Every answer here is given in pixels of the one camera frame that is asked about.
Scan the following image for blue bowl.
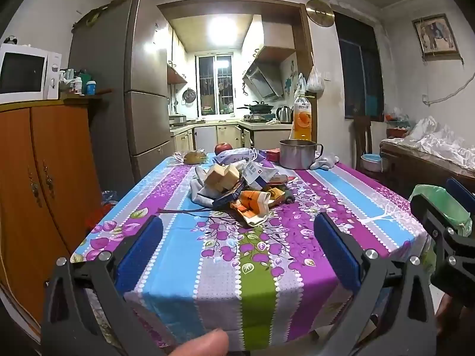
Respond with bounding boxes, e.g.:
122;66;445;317
361;153;388;173

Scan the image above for steel range hood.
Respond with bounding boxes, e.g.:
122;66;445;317
242;62;284;101

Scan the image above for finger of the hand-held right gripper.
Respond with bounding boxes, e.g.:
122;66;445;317
410;193;475;264
446;177;475;208

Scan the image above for grey refrigerator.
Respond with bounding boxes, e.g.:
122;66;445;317
69;0;172;193

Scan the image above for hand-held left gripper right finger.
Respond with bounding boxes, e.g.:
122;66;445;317
313;211;438;356

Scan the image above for dark wooden table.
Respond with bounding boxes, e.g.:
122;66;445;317
379;139;475;193

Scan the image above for kitchen counter cabinets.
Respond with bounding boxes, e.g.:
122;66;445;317
171;120;294;152

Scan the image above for framed elephant picture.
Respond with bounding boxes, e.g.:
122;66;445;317
412;14;460;58

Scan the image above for white plastic bag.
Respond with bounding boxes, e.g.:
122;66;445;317
190;166;223;208

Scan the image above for dark wooden chair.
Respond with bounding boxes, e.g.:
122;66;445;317
352;116;383;171

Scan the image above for white wall cable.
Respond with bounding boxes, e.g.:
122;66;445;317
421;57;475;106

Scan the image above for orange wooden cabinet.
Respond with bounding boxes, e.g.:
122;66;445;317
0;94;112;327

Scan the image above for person's left hand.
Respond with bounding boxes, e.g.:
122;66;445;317
163;329;230;356

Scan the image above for person's right hand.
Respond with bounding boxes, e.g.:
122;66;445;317
436;295;464;338

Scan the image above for steel pot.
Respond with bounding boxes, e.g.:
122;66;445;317
278;139;324;170

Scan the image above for ceiling light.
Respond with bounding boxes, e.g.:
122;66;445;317
206;14;240;47

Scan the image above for kitchen window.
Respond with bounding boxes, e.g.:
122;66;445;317
195;55;234;115

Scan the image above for red basket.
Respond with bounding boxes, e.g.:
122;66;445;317
385;113;412;139

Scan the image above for dark window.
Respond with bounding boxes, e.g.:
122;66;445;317
334;10;385;121

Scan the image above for orange wrapper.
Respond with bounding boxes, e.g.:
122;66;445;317
230;190;271;228

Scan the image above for clear plastic sheet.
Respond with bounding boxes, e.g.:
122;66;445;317
399;116;475;171

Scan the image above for orange juice bottle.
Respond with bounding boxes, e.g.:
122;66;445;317
293;90;313;142

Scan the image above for dark blue wrapper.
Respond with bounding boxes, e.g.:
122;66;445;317
213;191;240;208

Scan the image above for purple tissue pack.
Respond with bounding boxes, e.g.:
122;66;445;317
212;147;266;166

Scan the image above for brown snack packet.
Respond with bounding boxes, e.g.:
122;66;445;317
267;183;295;204

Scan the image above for floral striped tablecloth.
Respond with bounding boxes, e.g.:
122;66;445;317
70;152;433;353

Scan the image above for red plastic bag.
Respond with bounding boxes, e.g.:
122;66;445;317
85;191;119;231

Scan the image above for brown cardboard box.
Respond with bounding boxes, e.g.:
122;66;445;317
205;164;228;190
219;163;243;191

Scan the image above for white microwave oven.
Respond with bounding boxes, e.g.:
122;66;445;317
0;43;62;105

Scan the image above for clear hanging plastic bag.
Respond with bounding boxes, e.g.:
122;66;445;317
306;65;326;93

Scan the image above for green trash bin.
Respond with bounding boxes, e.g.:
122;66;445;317
408;184;473;282

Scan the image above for black wok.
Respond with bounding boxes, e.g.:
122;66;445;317
237;101;276;115

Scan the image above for grey cloth glove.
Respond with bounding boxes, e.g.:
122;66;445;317
310;154;340;171

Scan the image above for gold wall clock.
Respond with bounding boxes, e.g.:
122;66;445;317
305;0;335;28

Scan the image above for kitchen wall cabinets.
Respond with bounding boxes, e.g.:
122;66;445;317
167;22;188;84

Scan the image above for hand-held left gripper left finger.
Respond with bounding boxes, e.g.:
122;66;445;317
41;215;166;356

